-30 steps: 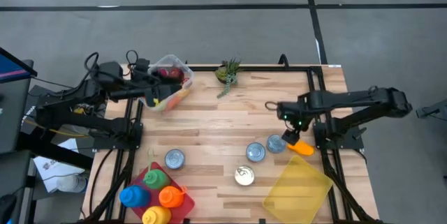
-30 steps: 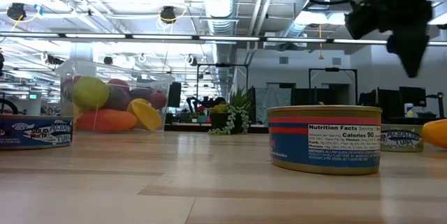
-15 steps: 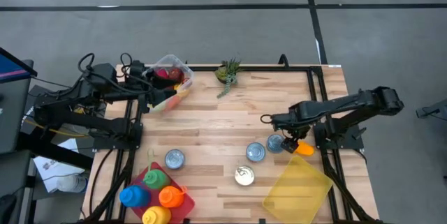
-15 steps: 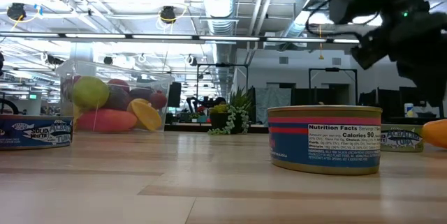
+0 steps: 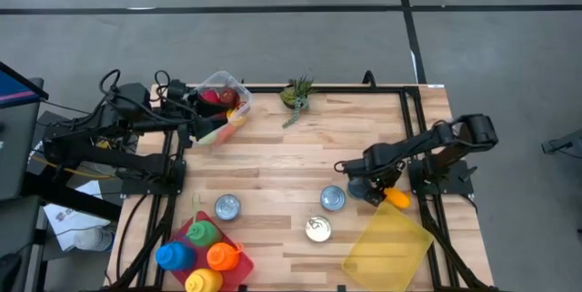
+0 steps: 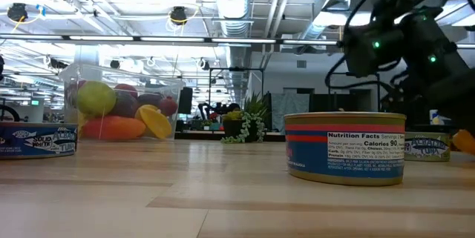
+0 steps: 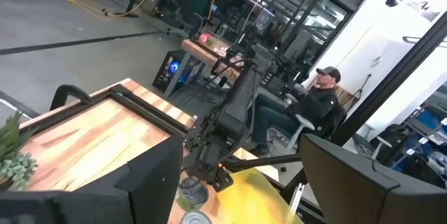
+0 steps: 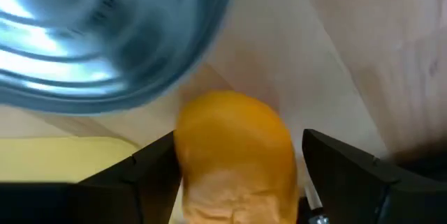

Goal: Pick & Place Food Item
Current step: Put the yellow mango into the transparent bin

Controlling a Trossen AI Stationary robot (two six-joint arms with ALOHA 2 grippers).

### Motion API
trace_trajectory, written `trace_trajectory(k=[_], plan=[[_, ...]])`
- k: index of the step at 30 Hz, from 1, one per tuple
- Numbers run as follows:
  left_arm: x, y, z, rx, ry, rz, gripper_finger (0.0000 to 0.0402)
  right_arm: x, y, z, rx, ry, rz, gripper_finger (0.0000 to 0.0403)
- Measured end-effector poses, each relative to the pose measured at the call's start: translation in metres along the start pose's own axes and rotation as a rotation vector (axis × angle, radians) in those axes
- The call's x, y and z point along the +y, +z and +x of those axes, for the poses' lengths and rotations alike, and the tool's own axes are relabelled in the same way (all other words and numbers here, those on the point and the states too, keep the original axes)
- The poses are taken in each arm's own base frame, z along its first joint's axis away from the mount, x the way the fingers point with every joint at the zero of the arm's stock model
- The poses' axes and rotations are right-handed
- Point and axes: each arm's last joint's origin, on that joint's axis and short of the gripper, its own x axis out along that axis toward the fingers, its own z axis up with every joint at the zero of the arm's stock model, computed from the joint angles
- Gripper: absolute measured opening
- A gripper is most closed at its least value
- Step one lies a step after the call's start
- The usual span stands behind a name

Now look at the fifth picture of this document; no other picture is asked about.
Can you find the green plastic squeeze bottle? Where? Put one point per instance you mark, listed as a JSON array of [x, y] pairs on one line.
[[203, 234]]

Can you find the potted succulent plant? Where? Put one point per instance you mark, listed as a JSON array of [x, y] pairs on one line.
[[298, 94]]

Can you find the gold-lidded tin can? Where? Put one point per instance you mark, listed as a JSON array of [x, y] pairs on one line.
[[318, 228]]

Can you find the white paper sheets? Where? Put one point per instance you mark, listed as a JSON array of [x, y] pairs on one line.
[[73, 219]]

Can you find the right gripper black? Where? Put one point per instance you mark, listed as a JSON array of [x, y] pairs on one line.
[[373, 171]]

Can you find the orange toy fruit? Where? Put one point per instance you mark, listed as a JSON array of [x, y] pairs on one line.
[[399, 198]]

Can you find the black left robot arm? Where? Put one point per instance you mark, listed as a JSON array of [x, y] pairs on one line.
[[91, 155]]

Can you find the yellow plastic squeeze bottle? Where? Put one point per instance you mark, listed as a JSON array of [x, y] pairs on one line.
[[203, 281]]

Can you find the clear plastic water bottle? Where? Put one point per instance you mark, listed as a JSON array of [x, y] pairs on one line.
[[93, 239]]

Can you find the dark red toy fruit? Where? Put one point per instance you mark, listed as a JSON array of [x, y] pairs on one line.
[[229, 96]]

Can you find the blue plastic squeeze bottle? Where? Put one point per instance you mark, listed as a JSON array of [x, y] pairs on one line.
[[175, 256]]

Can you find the yellow translucent plastic bin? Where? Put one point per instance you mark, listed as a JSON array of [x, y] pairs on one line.
[[386, 251]]

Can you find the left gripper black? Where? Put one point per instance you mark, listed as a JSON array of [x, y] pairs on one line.
[[182, 105]]

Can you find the silver-lidded tin can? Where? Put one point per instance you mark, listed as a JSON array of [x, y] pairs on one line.
[[357, 188], [227, 207], [333, 198]]

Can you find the computer monitor blue screen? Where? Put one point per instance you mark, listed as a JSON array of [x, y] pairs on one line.
[[13, 89]]

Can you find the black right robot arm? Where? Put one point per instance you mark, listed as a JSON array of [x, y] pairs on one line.
[[477, 130]]

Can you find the pink plastic bin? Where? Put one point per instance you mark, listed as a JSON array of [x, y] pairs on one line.
[[236, 274]]

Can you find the orange plastic squeeze bottle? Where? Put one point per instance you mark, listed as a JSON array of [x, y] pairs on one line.
[[223, 256]]

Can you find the clear plastic bin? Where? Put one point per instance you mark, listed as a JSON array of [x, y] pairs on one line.
[[223, 78]]

